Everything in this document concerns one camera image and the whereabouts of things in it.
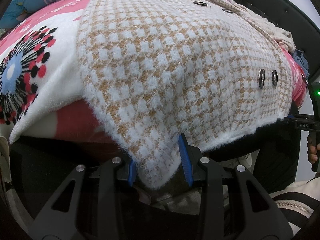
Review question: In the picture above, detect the beige houndstooth coat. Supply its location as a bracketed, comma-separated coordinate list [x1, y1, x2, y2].
[76, 0, 293, 189]

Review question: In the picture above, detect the person's right hand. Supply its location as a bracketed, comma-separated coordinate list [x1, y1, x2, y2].
[307, 134, 319, 164]

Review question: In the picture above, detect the cream knit sweater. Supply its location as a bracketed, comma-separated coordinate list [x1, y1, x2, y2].
[231, 0, 296, 53]

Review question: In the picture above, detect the pink floral bed blanket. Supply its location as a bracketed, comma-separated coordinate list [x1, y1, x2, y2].
[0, 0, 308, 145]

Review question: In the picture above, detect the black headboard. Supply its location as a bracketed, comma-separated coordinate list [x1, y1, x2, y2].
[234, 0, 319, 81]

